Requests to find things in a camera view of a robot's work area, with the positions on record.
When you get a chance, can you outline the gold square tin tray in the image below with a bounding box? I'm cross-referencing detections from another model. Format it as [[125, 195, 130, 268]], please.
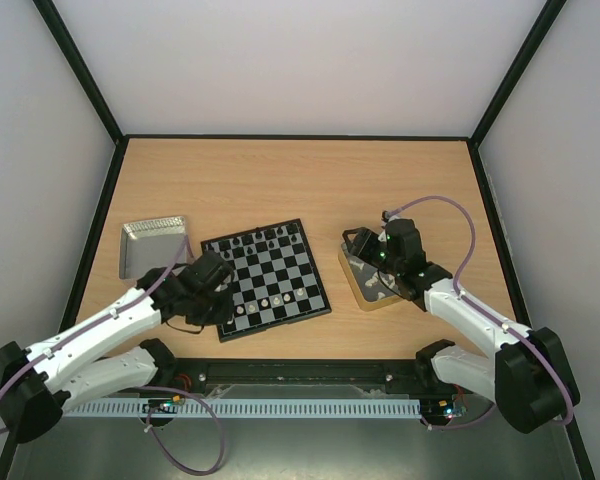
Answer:
[[338, 243, 402, 312]]

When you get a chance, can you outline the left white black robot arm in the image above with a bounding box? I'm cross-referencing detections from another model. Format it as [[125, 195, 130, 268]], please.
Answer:
[[0, 251, 233, 444]]

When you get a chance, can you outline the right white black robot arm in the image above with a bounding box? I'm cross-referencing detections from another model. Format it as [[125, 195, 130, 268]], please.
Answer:
[[342, 217, 580, 433]]

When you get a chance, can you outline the silver square tin lid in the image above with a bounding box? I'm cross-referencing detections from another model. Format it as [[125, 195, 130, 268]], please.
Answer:
[[118, 216, 192, 282]]

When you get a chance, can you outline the black and silver chessboard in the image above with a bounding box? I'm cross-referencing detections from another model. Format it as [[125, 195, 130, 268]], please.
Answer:
[[201, 218, 331, 342]]

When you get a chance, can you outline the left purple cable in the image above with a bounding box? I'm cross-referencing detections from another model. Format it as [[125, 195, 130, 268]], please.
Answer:
[[0, 234, 229, 475]]

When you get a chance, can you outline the purple cable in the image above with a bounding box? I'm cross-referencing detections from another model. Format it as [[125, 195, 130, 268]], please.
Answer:
[[389, 195, 579, 431], [0, 234, 229, 475]]

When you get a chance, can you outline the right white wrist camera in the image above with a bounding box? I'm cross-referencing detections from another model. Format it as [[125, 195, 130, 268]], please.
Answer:
[[381, 211, 399, 223]]

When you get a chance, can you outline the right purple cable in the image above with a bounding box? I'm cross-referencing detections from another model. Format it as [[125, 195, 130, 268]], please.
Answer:
[[389, 195, 579, 431]]

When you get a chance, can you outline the light blue cable duct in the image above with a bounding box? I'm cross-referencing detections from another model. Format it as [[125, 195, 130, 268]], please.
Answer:
[[66, 398, 421, 419]]

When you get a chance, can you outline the black metal frame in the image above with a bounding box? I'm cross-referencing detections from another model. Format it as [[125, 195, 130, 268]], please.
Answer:
[[0, 1, 595, 479]]

